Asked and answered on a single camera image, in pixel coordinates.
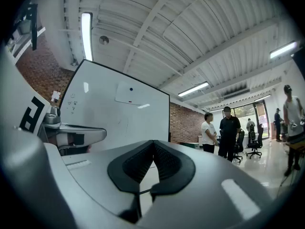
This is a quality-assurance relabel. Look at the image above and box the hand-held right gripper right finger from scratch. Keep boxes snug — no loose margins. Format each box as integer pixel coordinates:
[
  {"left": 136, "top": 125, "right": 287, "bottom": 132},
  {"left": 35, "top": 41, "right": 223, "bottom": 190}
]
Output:
[{"left": 138, "top": 139, "right": 277, "bottom": 229}]

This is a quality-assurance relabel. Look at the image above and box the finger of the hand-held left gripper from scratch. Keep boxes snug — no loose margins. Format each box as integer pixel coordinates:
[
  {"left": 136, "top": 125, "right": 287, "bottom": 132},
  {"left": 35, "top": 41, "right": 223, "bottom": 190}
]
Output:
[
  {"left": 57, "top": 125, "right": 107, "bottom": 148},
  {"left": 58, "top": 145, "right": 89, "bottom": 156}
]

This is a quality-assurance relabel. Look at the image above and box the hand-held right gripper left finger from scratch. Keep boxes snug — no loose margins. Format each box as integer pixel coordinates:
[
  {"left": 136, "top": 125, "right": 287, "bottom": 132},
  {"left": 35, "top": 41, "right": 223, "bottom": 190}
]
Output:
[{"left": 61, "top": 139, "right": 155, "bottom": 224}]

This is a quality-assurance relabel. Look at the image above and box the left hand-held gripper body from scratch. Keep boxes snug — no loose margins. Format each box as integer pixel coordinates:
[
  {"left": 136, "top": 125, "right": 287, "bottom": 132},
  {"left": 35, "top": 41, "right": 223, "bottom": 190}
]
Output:
[{"left": 0, "top": 46, "right": 62, "bottom": 137}]

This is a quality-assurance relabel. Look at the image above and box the black-framed whiteboard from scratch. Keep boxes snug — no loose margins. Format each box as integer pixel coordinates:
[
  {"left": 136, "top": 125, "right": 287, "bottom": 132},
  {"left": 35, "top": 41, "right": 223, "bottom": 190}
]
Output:
[{"left": 59, "top": 59, "right": 171, "bottom": 153}]

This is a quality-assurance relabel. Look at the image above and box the black office chair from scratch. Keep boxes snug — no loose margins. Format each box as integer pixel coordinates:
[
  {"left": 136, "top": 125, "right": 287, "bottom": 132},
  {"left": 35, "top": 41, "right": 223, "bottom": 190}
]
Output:
[
  {"left": 246, "top": 125, "right": 264, "bottom": 159},
  {"left": 233, "top": 129, "right": 246, "bottom": 163}
]

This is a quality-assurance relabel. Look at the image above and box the ceiling tube light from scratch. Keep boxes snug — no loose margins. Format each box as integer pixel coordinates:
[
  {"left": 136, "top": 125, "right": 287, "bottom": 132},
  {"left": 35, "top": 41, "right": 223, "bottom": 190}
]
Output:
[
  {"left": 253, "top": 94, "right": 272, "bottom": 103},
  {"left": 269, "top": 41, "right": 299, "bottom": 59},
  {"left": 178, "top": 81, "right": 210, "bottom": 97},
  {"left": 81, "top": 12, "right": 93, "bottom": 62}
]

